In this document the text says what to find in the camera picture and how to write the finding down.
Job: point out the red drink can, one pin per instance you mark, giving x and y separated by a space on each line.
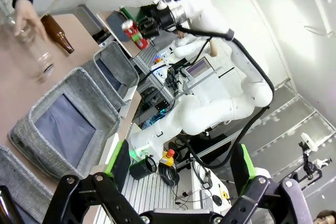
131 31

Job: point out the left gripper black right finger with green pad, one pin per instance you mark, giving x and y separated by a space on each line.
267 197

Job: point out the clear glass bottle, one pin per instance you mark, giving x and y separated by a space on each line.
39 58

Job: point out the dark grey box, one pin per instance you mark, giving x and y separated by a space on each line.
115 24

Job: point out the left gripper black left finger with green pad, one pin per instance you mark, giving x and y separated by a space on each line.
110 197

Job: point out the bystander's bare forearm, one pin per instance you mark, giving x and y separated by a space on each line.
214 48

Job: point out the grey fabric basket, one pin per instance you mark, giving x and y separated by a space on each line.
115 72
18 179
65 124

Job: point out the white camera on stand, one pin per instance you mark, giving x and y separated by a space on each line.
308 141

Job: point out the small monitor screen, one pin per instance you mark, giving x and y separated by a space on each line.
198 67

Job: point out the brown glass bottle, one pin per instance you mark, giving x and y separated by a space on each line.
56 33

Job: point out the person's hand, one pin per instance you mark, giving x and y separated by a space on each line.
27 15

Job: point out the yellow red emergency stop button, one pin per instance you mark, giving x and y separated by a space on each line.
168 157

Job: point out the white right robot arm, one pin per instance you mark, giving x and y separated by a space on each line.
215 108

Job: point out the black cylindrical cup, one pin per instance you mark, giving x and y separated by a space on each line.
141 169

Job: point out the dark glass bottle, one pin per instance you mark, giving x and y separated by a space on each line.
9 208

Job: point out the bystander's head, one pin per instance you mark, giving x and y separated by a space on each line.
326 217

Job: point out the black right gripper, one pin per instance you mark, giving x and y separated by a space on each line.
164 18

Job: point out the green flat board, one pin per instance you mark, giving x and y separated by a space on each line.
132 12

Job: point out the black computer mouse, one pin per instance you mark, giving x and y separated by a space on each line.
217 200

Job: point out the black camera stand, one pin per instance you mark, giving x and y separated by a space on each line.
308 169

